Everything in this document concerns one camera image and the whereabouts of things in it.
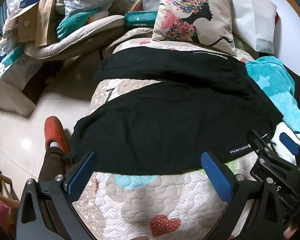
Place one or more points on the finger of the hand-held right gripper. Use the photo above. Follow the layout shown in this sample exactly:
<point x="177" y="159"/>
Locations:
<point x="288" y="142"/>
<point x="260" y="142"/>

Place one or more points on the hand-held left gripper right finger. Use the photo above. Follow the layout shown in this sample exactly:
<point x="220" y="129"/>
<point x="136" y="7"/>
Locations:
<point x="215" y="177"/>

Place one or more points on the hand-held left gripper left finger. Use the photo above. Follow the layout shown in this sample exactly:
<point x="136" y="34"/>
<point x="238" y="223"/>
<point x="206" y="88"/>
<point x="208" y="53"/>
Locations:
<point x="82" y="177"/>

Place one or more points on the black pants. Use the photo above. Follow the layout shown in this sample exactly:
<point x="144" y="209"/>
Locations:
<point x="152" y="130"/>

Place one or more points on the person's right hand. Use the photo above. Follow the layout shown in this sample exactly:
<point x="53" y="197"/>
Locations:
<point x="290" y="231"/>

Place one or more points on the white fleece cloth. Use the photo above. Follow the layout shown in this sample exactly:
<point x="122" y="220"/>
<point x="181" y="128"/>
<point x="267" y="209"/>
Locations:
<point x="281" y="150"/>

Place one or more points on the person's leg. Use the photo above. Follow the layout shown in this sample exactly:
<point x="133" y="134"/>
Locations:
<point x="51" y="162"/>

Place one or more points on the orange slipper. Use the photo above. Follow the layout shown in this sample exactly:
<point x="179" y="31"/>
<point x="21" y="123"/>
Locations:
<point x="55" y="132"/>

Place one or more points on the teal star blanket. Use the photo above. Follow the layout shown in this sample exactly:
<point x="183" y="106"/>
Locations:
<point x="272" y="80"/>

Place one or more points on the patchwork quilt with hearts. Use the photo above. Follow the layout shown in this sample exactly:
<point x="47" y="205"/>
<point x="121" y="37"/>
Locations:
<point x="145" y="200"/>

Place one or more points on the white patterned bedding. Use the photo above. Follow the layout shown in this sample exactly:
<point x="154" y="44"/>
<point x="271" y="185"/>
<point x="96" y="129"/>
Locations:
<point x="15" y="80"/>

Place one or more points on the white paper bag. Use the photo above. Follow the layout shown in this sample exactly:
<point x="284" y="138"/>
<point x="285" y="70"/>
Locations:
<point x="252" y="17"/>

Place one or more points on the floral printed pillow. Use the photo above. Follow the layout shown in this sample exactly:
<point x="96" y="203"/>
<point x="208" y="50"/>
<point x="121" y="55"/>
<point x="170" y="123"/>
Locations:
<point x="190" y="17"/>

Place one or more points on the beige cushion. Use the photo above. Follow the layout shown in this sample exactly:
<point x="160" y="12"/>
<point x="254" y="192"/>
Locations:
<point x="90" y="30"/>

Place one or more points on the teal cloth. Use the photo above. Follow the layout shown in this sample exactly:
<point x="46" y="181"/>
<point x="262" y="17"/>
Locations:
<point x="72" y="22"/>

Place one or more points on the cardboard box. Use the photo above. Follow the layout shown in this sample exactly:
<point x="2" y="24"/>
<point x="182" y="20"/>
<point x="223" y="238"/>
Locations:
<point x="27" y="25"/>

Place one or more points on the brown paper bag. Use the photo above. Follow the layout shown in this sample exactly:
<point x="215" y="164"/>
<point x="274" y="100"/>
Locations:
<point x="46" y="17"/>

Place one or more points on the teal box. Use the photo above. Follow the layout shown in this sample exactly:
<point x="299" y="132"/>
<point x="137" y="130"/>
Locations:
<point x="140" y="18"/>

